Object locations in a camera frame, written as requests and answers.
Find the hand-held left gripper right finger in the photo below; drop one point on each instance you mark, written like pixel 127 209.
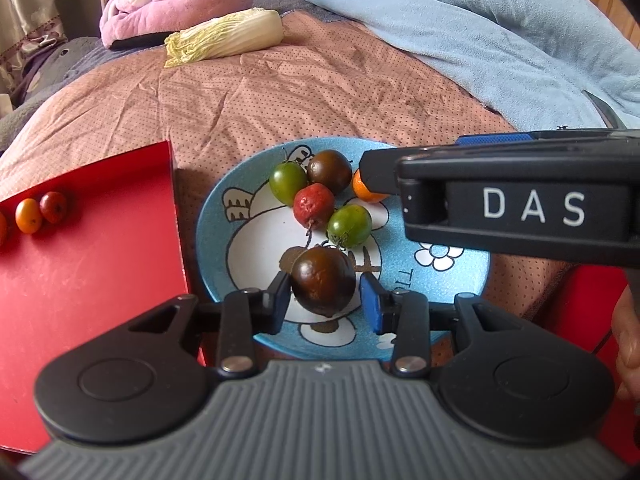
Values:
pixel 370 305

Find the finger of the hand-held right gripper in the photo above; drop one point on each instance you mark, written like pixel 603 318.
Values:
pixel 492 139
pixel 380 170

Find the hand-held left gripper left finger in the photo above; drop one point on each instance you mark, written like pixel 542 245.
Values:
pixel 280 300

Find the orange mandarin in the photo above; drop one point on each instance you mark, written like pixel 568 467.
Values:
pixel 27 216
pixel 2 229
pixel 365 189

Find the large dark brown tomato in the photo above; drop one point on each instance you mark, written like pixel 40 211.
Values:
pixel 323 280

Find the green tomato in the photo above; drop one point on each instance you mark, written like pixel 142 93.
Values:
pixel 287 184
pixel 350 225

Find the blue bear print plate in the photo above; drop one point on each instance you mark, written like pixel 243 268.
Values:
pixel 250 240

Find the dark red wrinkled fruit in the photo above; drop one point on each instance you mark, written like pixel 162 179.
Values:
pixel 313 205

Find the red rectangular tray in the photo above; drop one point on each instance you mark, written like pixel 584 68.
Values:
pixel 90 285

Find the person's right hand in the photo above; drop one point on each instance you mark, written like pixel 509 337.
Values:
pixel 629 340

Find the light blue blanket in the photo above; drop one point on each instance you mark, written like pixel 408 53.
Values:
pixel 475 35

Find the salmon dotted blanket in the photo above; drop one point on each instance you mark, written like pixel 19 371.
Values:
pixel 300 95

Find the dark metal blade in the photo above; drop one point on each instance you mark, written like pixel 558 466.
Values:
pixel 602 107

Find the red box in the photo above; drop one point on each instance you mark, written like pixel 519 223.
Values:
pixel 580 310

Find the grey blue bed sheet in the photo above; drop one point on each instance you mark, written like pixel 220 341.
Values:
pixel 295 4

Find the napa cabbage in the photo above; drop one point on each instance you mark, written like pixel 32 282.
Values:
pixel 235 35

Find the small red tomato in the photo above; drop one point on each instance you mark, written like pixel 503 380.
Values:
pixel 53 207

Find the pink plush toy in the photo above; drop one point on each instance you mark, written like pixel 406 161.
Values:
pixel 175 5

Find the grey plush toy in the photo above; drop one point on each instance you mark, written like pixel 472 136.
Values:
pixel 65 57

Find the floral curtain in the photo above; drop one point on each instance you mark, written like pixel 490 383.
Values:
pixel 30 10

